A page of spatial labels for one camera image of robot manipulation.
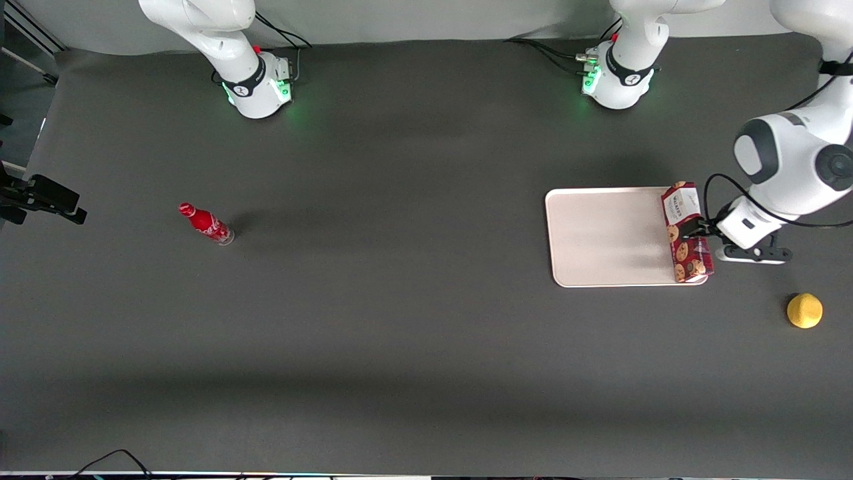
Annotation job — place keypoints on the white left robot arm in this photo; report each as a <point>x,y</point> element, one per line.
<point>793,153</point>

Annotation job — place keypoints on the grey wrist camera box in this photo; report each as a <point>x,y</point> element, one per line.
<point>753,255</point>

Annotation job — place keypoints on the red cookie box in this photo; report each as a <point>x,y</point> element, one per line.
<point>690,256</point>

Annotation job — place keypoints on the red soda bottle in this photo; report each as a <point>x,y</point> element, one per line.
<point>205,223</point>

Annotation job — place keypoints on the white rectangular tray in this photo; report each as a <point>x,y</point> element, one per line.
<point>600,240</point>

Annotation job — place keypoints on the yellow lemon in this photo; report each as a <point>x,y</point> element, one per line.
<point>804,311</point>

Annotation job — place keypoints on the metal frame rail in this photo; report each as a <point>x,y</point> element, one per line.
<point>36,28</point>

